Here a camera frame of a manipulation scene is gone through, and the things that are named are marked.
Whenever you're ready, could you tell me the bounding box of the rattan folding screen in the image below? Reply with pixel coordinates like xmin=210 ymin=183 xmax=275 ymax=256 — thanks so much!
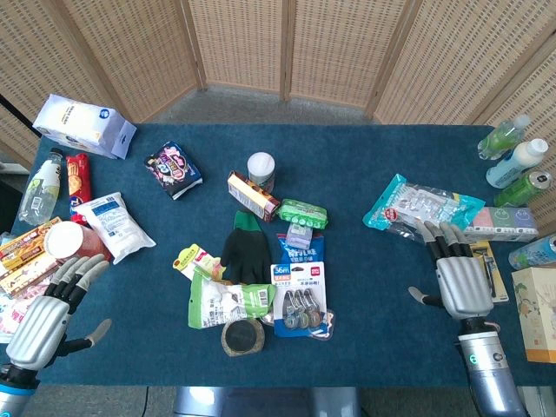
xmin=0 ymin=0 xmax=556 ymax=238

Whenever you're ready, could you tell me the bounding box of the green drink can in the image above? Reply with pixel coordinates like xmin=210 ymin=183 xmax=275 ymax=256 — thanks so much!
xmin=493 ymin=169 xmax=554 ymax=209

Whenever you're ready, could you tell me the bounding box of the white tissue pack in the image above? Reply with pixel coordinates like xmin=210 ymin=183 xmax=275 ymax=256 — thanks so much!
xmin=32 ymin=93 xmax=138 ymax=161

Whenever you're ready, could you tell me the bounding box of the beige printed carton box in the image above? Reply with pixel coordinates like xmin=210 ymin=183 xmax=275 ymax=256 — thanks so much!
xmin=511 ymin=266 xmax=556 ymax=364

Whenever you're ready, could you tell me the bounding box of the red cup white lid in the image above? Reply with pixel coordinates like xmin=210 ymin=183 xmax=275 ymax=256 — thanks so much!
xmin=43 ymin=220 xmax=114 ymax=265

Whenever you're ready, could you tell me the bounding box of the razor on yellow card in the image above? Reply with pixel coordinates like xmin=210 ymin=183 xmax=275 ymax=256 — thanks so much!
xmin=470 ymin=240 xmax=510 ymax=305

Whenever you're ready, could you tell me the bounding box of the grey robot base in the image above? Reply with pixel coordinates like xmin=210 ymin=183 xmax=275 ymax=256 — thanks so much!
xmin=172 ymin=385 xmax=362 ymax=417

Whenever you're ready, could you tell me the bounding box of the white salt bag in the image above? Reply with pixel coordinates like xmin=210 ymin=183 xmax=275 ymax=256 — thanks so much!
xmin=73 ymin=191 xmax=157 ymax=266

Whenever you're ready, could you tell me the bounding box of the white blue drink bottle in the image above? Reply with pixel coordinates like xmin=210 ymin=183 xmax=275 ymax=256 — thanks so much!
xmin=485 ymin=137 xmax=550 ymax=189

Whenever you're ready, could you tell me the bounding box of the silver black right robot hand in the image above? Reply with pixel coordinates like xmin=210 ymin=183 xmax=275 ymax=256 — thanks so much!
xmin=407 ymin=219 xmax=496 ymax=322

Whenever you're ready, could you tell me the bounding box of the small purple plastic box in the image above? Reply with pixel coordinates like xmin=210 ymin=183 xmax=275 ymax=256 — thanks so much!
xmin=285 ymin=221 xmax=314 ymax=251

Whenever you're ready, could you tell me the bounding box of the white lidded green canister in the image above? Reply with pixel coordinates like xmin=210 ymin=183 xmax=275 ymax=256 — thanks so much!
xmin=247 ymin=151 xmax=277 ymax=195

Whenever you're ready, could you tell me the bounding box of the yellow red snack box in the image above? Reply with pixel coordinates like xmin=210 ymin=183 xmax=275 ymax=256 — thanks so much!
xmin=0 ymin=215 xmax=63 ymax=297

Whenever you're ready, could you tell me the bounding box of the yellow pink small packet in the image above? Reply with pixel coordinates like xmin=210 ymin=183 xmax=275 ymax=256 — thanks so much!
xmin=171 ymin=242 xmax=228 ymax=282

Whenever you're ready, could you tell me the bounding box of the clear bottle white green label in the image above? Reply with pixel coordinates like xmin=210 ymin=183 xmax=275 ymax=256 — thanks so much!
xmin=17 ymin=147 xmax=64 ymax=227

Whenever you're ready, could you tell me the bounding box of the yellow brown carton box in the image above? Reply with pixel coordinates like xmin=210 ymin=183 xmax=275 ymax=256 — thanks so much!
xmin=227 ymin=170 xmax=281 ymax=223

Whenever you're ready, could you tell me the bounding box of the green wipes pack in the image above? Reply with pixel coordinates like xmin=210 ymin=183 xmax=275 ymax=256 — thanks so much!
xmin=276 ymin=198 xmax=329 ymax=230

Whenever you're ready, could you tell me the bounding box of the blue felt table cover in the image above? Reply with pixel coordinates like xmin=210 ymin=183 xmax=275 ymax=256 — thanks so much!
xmin=9 ymin=122 xmax=556 ymax=388

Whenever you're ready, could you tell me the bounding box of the blue correction tape pack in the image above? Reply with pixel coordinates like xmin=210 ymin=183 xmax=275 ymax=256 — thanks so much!
xmin=269 ymin=261 xmax=328 ymax=340

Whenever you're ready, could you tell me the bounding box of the teal candy bag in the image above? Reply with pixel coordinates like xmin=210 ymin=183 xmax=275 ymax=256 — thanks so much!
xmin=361 ymin=173 xmax=487 ymax=244

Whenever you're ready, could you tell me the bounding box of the glass jar black lid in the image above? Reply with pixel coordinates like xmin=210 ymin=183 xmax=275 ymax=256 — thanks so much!
xmin=221 ymin=318 xmax=267 ymax=359

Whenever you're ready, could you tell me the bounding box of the blue white snack pouch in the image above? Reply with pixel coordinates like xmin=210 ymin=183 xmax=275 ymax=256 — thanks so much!
xmin=275 ymin=232 xmax=327 ymax=267

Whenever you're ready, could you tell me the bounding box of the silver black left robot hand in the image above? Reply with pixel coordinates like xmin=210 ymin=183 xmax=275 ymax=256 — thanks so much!
xmin=5 ymin=254 xmax=113 ymax=371

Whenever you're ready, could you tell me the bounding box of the green white starch bag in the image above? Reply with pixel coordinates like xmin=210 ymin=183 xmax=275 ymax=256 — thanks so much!
xmin=187 ymin=266 xmax=278 ymax=330

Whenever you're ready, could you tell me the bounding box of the black green work glove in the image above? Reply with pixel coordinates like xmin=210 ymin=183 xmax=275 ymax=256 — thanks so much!
xmin=219 ymin=209 xmax=273 ymax=286

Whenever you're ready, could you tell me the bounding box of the pastel sponge pack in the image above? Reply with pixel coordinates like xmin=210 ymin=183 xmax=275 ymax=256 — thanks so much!
xmin=461 ymin=205 xmax=540 ymax=244

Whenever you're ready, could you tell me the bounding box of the white pink printed packaging bag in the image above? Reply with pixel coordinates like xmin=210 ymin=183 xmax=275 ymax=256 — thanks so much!
xmin=0 ymin=284 xmax=38 ymax=345

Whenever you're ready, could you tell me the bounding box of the dark colourful snack bag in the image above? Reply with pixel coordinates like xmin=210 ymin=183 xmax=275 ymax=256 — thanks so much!
xmin=143 ymin=140 xmax=204 ymax=202

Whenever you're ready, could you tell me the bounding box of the green drink bottle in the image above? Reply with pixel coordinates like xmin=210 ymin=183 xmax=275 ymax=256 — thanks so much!
xmin=477 ymin=113 xmax=533 ymax=162

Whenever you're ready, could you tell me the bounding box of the red biscuit pack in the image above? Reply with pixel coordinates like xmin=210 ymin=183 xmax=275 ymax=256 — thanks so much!
xmin=64 ymin=152 xmax=93 ymax=227

